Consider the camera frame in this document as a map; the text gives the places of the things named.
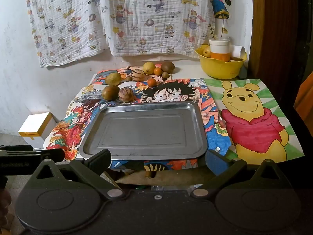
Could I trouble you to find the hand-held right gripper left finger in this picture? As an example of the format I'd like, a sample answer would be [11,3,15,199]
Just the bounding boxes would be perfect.
[31,149,123,199]

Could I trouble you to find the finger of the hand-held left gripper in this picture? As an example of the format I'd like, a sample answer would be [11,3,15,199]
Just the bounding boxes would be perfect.
[40,149,65,163]

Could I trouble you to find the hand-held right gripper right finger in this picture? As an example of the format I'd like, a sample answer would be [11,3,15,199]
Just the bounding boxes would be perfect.
[191,149,284,199]

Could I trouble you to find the metal tray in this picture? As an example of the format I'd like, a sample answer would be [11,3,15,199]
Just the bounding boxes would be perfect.
[79,102,208,161]

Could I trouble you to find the round green-brown fruit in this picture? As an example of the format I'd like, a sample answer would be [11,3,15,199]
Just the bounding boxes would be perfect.
[102,85,120,101]

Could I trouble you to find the small striped pepino melon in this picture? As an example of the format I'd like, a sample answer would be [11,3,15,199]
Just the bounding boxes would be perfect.
[118,87,135,102]

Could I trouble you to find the elongated green mango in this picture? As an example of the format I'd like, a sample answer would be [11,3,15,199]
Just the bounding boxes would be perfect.
[105,72,122,85]

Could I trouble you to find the large striped pepino melon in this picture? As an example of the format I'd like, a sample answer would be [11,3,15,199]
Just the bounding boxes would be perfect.
[130,69,146,81]

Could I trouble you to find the yellow lemon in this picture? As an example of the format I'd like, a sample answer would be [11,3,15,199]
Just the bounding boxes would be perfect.
[143,61,156,75]

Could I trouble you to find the brown kiwi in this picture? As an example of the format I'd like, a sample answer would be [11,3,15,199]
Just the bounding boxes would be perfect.
[161,61,175,74]

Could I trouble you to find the white box with yellow tape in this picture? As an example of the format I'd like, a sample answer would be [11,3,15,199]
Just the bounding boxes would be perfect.
[18,112,59,150]

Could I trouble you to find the wooden table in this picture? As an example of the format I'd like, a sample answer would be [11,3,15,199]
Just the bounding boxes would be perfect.
[115,168,218,185]

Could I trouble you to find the yellow bear drawing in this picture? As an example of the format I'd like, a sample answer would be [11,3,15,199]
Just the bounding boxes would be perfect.
[204,78,305,163]

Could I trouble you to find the colourful anime poster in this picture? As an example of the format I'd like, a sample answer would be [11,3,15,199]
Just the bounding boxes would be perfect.
[46,66,229,170]

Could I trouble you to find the yellow plastic bowl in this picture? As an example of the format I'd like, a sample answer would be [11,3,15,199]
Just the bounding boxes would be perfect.
[195,44,248,80]

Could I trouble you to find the orange cloth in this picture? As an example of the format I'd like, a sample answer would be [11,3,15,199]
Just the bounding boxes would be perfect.
[294,71,313,137]

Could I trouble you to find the white paper roll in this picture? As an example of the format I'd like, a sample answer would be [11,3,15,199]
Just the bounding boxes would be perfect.
[232,45,246,59]

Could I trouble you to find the white and orange cup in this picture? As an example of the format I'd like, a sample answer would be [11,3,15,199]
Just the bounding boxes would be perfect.
[209,37,231,62]

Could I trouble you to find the dry flower twigs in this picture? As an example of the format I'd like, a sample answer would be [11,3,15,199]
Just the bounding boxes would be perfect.
[209,17,228,40]

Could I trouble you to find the printed white muslin blanket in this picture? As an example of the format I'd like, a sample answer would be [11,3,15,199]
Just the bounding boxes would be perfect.
[25,0,110,68]
[94,0,216,57]

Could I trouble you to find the brown wooden cabinet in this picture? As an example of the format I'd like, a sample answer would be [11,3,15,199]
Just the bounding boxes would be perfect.
[249,0,313,108]

